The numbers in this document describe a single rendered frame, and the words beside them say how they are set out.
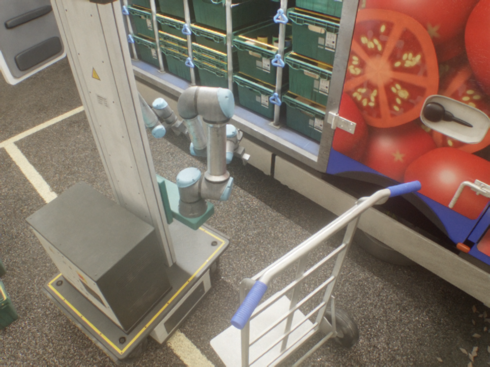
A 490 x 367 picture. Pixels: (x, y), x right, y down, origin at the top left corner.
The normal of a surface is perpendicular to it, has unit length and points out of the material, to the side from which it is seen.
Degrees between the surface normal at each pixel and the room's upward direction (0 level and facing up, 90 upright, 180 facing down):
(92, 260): 0
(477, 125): 90
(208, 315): 0
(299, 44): 92
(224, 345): 0
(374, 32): 90
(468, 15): 90
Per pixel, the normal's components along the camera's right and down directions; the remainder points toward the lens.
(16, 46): 0.93, 0.25
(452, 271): -0.68, 0.50
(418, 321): 0.00, -0.73
